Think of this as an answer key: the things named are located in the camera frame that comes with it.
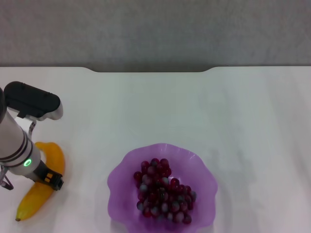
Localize thin brown arm cable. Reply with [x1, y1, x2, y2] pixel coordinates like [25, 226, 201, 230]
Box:
[0, 165, 14, 190]

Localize red purple grape bunch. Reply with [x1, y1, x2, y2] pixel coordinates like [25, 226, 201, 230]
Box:
[133, 158, 197, 225]

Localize yellow plastic banana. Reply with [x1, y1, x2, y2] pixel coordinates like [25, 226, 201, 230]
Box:
[15, 141, 66, 222]

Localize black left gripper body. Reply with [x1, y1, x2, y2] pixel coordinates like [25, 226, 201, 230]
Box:
[33, 160, 53, 184]

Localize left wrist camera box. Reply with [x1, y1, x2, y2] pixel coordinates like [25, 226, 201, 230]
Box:
[4, 81, 64, 121]

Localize purple wavy plastic plate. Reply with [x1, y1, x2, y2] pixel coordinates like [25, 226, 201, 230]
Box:
[107, 143, 219, 233]

